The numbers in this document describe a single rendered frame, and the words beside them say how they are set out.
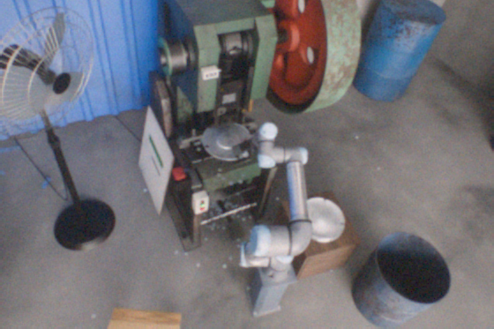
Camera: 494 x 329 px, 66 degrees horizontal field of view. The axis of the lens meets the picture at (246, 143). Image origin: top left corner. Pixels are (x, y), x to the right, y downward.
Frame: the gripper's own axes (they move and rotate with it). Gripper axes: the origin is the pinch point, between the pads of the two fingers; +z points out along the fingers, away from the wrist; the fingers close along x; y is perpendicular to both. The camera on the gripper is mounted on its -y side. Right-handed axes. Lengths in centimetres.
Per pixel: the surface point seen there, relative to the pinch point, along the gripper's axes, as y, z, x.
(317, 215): 43, 31, -47
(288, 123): 101, 111, 33
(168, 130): -21, 43, 38
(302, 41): 38, -37, 37
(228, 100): 1.9, -7.7, 28.0
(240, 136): 9.7, 15.4, 12.9
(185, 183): -29.6, 19.1, -1.6
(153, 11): 3, 55, 131
